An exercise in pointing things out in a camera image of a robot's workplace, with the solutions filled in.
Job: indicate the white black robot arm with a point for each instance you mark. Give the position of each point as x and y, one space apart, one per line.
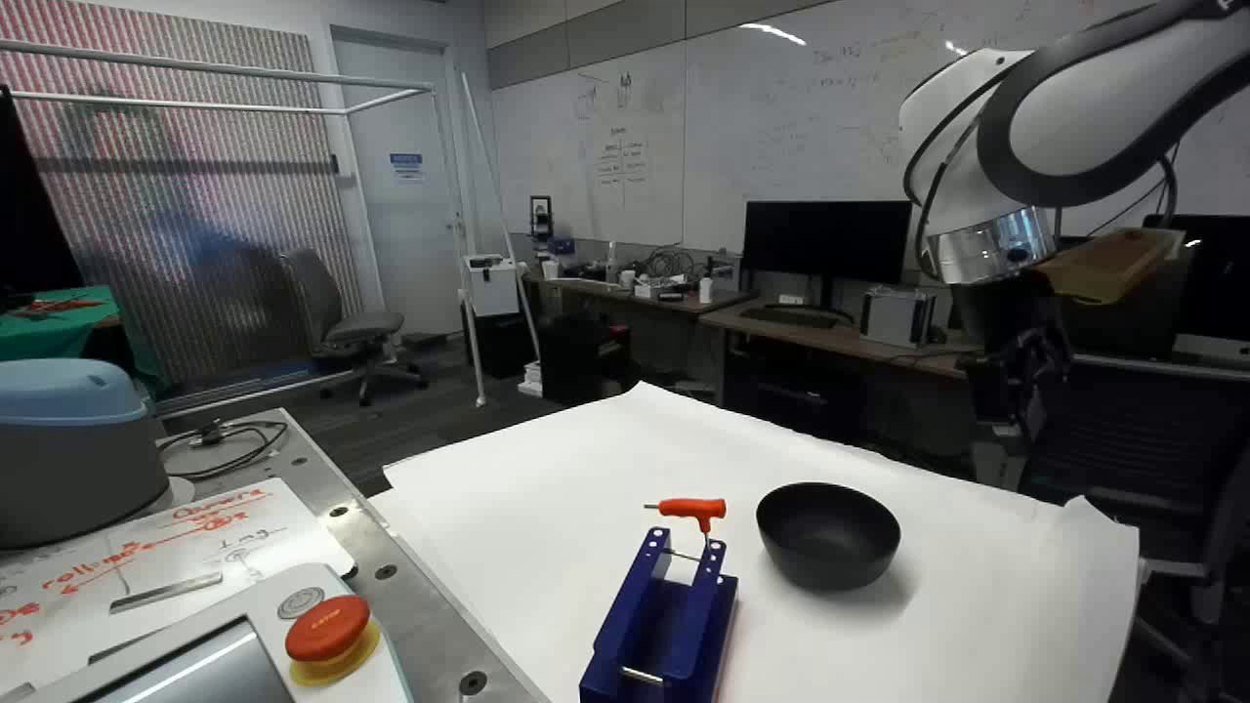
1106 104

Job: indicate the black bowl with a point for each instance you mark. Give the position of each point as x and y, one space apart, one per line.
825 541

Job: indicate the cluttered desk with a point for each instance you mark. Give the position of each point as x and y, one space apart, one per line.
626 296

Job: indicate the white box on stand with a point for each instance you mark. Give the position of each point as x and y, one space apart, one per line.
489 288

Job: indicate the white paper sheet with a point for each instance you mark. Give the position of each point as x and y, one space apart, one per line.
520 521

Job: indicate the brown wooden desk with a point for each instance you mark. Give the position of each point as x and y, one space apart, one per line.
832 340

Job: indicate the black computer monitor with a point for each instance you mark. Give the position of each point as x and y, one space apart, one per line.
1217 278
825 240

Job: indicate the white door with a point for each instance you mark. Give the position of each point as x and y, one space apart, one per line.
410 236

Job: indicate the grey office chair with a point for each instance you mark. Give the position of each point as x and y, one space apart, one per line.
319 299

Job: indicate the red emergency stop button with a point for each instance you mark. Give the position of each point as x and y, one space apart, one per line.
326 628

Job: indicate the grey control pendant box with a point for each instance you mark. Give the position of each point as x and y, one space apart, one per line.
256 616

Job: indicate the brown cardboard piece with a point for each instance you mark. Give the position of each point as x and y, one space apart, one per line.
1106 265

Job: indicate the black mesh office chair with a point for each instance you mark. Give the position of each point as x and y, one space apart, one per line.
1132 432

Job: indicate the whiteboard sheet with orange writing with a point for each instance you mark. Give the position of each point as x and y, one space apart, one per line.
129 562

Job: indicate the grey container with blue lid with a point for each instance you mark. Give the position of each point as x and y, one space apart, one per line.
70 452

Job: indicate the green table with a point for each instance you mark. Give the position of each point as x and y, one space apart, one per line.
52 327

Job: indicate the wall sanitizer dispenser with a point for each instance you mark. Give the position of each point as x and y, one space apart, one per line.
541 218

